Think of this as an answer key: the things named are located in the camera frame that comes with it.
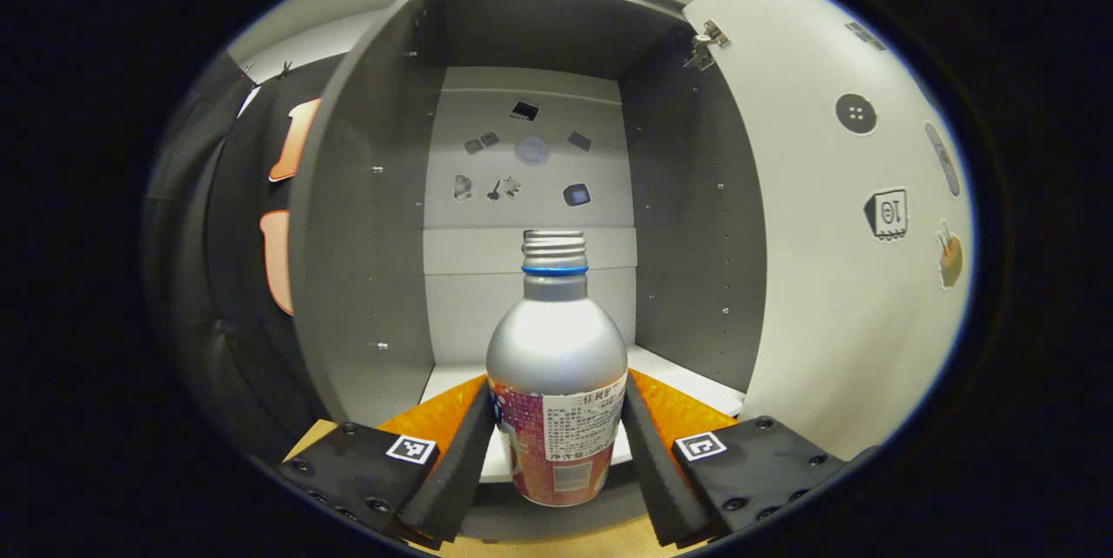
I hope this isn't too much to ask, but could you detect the black backdrop cloth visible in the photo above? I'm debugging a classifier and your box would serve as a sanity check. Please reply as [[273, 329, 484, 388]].
[[143, 50, 349, 468]]

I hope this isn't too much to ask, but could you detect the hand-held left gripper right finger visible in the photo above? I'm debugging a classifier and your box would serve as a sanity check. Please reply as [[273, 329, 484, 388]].
[[622, 369, 857, 550]]

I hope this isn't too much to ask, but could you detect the metal door hinge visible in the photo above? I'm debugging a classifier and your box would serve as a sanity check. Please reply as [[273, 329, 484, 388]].
[[683, 19, 731, 72]]

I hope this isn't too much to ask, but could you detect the grey cabinet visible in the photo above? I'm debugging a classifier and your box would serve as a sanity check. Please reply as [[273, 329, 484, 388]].
[[287, 0, 768, 541]]

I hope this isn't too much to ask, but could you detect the grey cabinet door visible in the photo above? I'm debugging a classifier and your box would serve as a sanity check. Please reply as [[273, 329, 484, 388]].
[[683, 0, 976, 463]]

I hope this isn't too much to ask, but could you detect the silver bottle with pink label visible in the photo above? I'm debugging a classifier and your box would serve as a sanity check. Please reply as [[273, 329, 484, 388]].
[[485, 229, 629, 508]]

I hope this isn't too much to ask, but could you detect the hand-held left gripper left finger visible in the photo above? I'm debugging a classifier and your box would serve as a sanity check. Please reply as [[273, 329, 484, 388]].
[[277, 374, 497, 550]]

